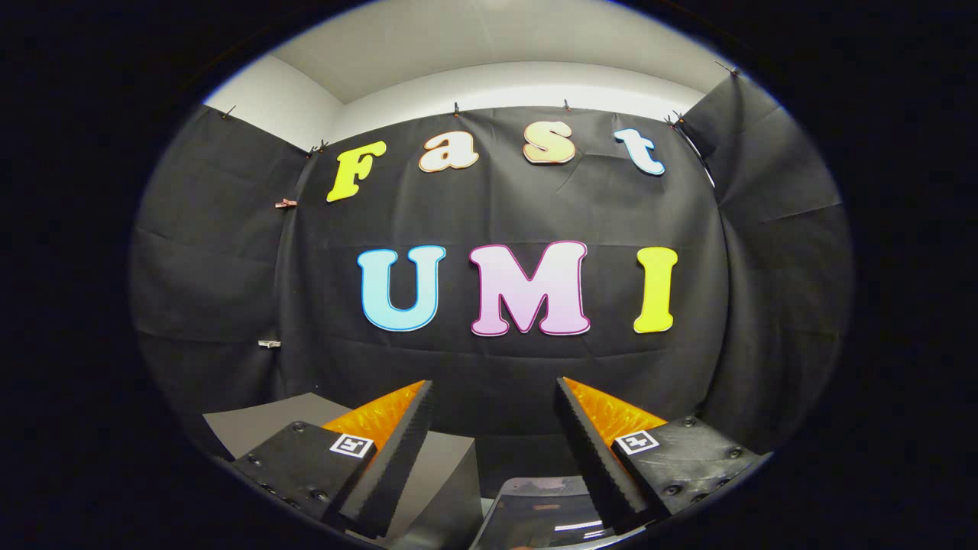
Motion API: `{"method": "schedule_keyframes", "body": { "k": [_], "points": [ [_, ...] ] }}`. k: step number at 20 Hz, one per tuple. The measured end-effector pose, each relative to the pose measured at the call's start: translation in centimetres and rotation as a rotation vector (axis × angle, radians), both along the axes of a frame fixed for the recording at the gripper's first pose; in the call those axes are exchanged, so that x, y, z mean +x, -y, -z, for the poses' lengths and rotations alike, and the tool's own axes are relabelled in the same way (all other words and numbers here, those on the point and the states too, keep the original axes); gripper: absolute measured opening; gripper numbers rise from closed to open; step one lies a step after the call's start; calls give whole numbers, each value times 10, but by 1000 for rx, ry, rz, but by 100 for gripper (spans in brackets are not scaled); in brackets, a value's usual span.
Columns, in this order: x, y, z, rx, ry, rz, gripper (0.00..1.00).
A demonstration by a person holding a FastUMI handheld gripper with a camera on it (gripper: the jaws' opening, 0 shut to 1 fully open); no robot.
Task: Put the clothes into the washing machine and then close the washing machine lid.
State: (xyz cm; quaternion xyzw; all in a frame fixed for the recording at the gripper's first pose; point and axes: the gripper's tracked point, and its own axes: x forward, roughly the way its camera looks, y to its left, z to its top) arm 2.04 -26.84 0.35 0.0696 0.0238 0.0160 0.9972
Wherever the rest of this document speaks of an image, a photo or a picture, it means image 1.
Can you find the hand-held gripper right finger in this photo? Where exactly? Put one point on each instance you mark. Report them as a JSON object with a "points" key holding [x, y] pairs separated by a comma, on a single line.
{"points": [[588, 458]]}

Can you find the grey box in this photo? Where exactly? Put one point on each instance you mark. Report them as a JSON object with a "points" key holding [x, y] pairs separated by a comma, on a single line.
{"points": [[252, 428]]}

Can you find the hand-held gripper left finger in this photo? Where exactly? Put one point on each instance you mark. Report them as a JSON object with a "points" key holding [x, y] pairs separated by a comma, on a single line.
{"points": [[393, 458]]}

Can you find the black backdrop cloth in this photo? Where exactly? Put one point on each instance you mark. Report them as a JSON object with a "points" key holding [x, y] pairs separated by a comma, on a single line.
{"points": [[497, 374]]}

